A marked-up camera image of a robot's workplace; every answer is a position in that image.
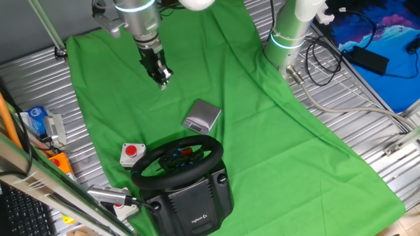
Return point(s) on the white box red button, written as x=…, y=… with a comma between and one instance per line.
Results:
x=126, y=212

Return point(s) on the black computer mouse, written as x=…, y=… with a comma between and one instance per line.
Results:
x=414, y=45

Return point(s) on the black steering wheel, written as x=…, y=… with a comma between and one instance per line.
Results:
x=215, y=152

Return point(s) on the blue patterned desk mat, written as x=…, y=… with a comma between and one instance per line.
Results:
x=393, y=36

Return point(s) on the green cloth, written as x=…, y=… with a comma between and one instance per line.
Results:
x=279, y=147

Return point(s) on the yellow plastic piece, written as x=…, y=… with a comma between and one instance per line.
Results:
x=68, y=219

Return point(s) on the grey box red button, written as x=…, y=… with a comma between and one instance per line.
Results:
x=131, y=154

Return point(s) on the silver depth camera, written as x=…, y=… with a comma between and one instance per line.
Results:
x=54, y=128
x=106, y=194

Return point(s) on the silver corner bracket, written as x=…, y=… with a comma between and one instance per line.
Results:
x=392, y=149

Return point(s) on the silver digital scale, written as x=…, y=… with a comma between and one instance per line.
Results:
x=203, y=114

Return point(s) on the black power adapter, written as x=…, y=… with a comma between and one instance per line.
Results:
x=370, y=59

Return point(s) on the black keyboard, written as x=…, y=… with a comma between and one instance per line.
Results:
x=23, y=213

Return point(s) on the black Logitech wheel base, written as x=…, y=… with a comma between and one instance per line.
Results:
x=190, y=206

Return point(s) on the orange pole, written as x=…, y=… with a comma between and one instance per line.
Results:
x=7, y=121

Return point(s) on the aluminium frame pole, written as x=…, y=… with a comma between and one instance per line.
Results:
x=49, y=29

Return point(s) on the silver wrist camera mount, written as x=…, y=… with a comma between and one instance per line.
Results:
x=110, y=25

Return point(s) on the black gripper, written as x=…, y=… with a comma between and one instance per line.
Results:
x=151, y=62

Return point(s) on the blue white carton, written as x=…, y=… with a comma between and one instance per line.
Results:
x=36, y=119

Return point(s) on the orange button box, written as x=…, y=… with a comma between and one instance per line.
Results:
x=62, y=164

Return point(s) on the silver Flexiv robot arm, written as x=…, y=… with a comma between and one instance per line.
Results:
x=288, y=29

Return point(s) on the aluminium frame beam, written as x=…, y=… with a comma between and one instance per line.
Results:
x=49, y=187

